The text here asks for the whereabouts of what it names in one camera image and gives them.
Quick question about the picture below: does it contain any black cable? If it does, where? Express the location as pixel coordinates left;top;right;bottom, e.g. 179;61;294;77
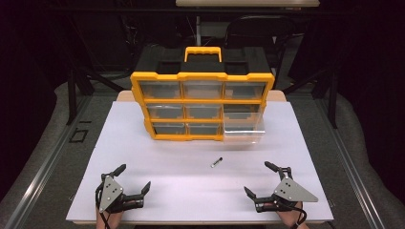
286;201;309;229
95;185;113;229

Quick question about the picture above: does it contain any black metal stand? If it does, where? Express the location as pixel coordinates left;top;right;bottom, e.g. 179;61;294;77
282;61;339;130
65;61;130;126

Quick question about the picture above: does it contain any metal floor rail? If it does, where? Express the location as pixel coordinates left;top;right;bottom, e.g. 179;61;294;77
313;94;388;229
4;94;94;229

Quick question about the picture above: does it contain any person's left hand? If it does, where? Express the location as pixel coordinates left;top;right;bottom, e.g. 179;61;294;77
96;209;124;229

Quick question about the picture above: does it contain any black chair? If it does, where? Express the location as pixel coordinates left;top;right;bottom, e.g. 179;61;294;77
224;13;299;87

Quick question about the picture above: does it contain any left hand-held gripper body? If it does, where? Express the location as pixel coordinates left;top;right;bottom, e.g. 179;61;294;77
95;174;145;215

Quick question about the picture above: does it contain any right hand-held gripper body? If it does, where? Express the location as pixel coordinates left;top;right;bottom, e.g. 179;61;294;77
254;167;320;214

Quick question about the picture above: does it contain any person's right hand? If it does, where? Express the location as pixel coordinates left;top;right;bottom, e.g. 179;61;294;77
276;202;310;229

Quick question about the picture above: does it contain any clear plastic drawer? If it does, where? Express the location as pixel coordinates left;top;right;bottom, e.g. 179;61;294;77
223;122;267;145
223;103;266;132

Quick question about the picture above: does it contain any yellow and black drawer organizer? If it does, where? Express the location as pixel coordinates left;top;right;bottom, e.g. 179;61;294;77
130;46;276;142

